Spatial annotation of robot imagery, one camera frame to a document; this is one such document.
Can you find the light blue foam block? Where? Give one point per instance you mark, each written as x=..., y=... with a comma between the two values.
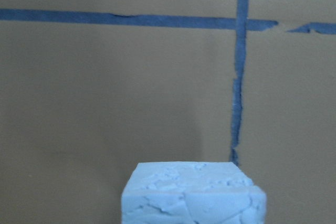
x=191, y=192

